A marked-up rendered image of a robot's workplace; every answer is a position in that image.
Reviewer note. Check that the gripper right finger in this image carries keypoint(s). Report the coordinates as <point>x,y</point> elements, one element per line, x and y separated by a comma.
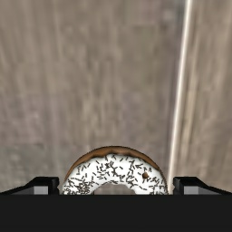
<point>188,183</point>

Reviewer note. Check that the white frosted sprinkled donut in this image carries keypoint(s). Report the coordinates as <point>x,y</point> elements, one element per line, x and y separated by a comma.
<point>87,175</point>

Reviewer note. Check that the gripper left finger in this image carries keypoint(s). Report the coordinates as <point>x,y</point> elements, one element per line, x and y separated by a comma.
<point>42,183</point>

